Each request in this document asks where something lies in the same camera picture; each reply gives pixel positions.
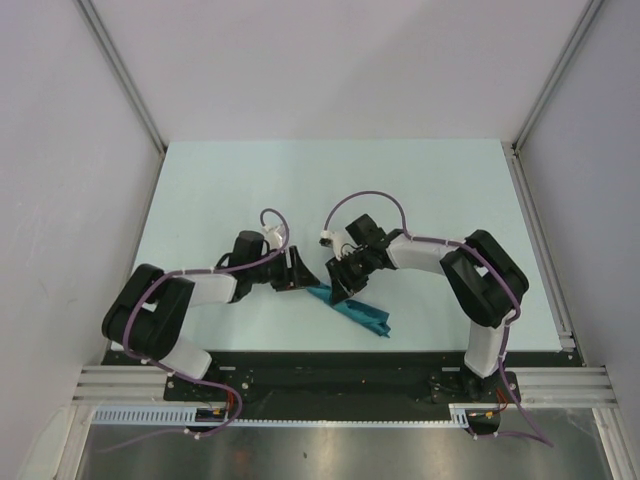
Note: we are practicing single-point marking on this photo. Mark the left aluminium corner post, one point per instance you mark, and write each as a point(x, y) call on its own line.
point(114, 61)

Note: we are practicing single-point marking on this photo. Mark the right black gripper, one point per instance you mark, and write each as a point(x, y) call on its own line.
point(338, 275)

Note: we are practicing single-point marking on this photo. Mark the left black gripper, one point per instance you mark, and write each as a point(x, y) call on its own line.
point(303, 278)

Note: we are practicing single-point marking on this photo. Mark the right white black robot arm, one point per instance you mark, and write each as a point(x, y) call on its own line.
point(488, 285)

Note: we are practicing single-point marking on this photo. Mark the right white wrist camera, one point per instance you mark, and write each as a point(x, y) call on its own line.
point(339, 241)

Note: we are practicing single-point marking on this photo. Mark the white slotted cable duct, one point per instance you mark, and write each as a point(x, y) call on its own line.
point(208, 418)

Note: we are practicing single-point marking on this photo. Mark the teal satin napkin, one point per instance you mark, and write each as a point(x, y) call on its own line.
point(371, 318)

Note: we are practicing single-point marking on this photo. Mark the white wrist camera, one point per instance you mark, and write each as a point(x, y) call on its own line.
point(339, 241)
point(277, 236)

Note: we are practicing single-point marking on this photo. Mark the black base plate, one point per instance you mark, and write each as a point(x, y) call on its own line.
point(362, 386)

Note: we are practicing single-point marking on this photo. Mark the aluminium corner post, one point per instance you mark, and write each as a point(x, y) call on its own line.
point(577, 37)
point(114, 61)

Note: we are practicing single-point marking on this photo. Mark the right aluminium corner post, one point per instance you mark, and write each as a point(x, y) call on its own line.
point(577, 37)

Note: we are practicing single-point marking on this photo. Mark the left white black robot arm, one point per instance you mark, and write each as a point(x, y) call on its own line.
point(148, 314)

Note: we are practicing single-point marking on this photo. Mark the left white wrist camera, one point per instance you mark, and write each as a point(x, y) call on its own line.
point(277, 236)

